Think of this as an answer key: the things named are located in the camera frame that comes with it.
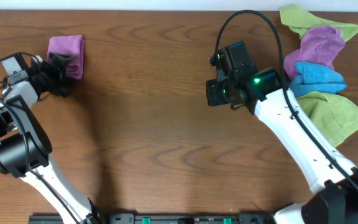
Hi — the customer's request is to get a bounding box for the purple microfiber cloth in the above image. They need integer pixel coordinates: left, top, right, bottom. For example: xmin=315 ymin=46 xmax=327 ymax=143
xmin=47 ymin=35 xmax=85 ymax=80

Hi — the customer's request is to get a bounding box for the green cloth lower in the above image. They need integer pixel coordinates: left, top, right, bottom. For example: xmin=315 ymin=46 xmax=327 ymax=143
xmin=297 ymin=91 xmax=358 ymax=147

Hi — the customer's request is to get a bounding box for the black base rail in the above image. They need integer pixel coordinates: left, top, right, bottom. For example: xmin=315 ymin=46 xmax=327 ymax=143
xmin=28 ymin=212 xmax=276 ymax=224

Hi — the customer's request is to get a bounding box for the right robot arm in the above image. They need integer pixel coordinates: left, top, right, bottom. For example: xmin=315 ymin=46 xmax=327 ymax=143
xmin=206 ymin=41 xmax=358 ymax=223

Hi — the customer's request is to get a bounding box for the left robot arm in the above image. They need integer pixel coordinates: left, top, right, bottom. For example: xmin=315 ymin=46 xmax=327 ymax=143
xmin=0 ymin=52 xmax=106 ymax=223

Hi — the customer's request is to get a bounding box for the blue cloth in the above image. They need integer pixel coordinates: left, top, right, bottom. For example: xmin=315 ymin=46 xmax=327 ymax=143
xmin=289 ymin=62 xmax=347 ymax=97

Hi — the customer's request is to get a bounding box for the purple cloth in pile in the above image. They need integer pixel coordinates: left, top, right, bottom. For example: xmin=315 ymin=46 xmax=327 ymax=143
xmin=284 ymin=25 xmax=346 ymax=80

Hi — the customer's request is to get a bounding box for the green cloth top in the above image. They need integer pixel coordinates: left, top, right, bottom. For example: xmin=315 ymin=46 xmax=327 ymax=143
xmin=279 ymin=4 xmax=358 ymax=42

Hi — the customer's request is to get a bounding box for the green cloth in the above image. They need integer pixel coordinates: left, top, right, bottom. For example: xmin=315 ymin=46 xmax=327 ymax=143
xmin=297 ymin=91 xmax=358 ymax=147
xmin=279 ymin=4 xmax=358 ymax=42

